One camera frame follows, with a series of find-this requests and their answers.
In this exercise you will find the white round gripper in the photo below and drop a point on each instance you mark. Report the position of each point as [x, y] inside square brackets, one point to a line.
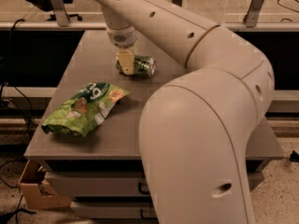
[122, 37]

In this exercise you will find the crushed green soda can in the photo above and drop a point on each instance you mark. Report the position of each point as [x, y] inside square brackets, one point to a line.
[143, 66]

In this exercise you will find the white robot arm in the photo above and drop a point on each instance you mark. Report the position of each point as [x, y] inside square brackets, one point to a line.
[194, 130]

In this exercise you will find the green snack chip bag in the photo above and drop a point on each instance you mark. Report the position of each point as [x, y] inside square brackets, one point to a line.
[85, 111]

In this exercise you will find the upper grey drawer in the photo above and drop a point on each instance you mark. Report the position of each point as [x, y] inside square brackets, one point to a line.
[98, 184]

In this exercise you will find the grey drawer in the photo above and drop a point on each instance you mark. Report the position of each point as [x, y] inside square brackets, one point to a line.
[98, 184]
[113, 210]

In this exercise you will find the lower grey drawer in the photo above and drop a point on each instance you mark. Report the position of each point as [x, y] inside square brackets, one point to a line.
[113, 210]

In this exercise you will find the brown cardboard box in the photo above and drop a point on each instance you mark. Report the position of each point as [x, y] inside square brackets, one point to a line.
[37, 191]

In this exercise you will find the black object on floor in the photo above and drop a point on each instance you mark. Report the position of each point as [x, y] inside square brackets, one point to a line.
[294, 157]

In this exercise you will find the left metal railing post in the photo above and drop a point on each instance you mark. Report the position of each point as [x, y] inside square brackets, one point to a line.
[60, 12]

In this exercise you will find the right metal railing post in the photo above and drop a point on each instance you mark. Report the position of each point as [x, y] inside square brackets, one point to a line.
[251, 18]

